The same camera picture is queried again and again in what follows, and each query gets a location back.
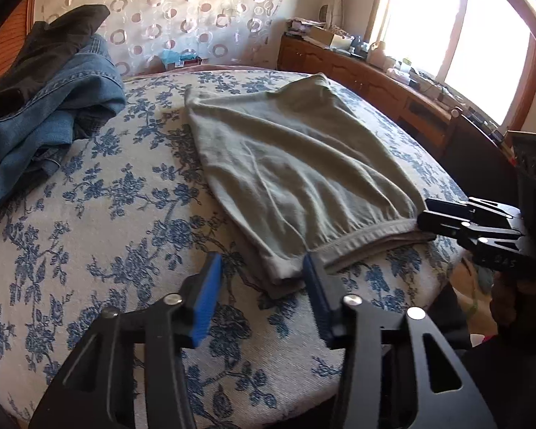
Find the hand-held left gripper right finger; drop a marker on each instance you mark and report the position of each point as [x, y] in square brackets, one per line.
[319, 299]

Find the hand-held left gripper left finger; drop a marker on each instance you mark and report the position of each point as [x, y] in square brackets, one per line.
[207, 299]

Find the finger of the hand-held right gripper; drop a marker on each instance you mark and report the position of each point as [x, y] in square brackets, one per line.
[446, 205]
[442, 224]

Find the grey-green pants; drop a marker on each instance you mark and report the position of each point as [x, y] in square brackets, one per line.
[295, 165]

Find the person's right hand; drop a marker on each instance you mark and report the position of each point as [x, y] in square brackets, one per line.
[507, 299]

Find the dark wooden chair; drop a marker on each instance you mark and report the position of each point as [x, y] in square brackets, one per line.
[473, 152]

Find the blue floral bed sheet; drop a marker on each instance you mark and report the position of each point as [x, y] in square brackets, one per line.
[116, 232]

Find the white cloth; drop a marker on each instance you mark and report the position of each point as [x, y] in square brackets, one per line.
[395, 72]

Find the green-capped bottle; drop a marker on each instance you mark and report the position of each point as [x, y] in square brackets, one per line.
[407, 65]

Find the wooden sideboard cabinet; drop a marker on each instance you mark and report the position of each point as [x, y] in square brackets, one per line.
[353, 76]

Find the person's dark clothing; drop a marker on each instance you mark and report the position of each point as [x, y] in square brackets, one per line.
[527, 366]

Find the pink thermos jug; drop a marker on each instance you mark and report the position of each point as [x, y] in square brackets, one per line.
[375, 53]

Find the blue bottle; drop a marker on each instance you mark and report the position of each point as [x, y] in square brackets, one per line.
[356, 44]

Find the wooden-framed window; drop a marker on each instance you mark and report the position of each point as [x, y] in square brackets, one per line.
[429, 9]

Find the open cardboard box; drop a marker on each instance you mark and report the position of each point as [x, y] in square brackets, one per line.
[324, 35]

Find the stack of papers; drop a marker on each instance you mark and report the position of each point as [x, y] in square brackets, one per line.
[301, 24]

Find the pink floral blanket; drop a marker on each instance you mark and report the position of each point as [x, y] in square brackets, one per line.
[232, 68]

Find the small cardboard box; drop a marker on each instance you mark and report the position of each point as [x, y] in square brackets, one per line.
[190, 61]

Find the blue tissue box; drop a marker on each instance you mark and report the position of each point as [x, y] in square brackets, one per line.
[169, 57]

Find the blue jeans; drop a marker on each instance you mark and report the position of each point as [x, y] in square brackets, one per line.
[49, 107]

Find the circle-patterned sheer curtain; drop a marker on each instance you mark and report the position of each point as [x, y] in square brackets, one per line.
[183, 9]

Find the dark grey garment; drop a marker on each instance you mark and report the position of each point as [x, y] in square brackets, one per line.
[58, 40]

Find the wooden slatted wardrobe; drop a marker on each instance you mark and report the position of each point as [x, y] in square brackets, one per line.
[4, 62]

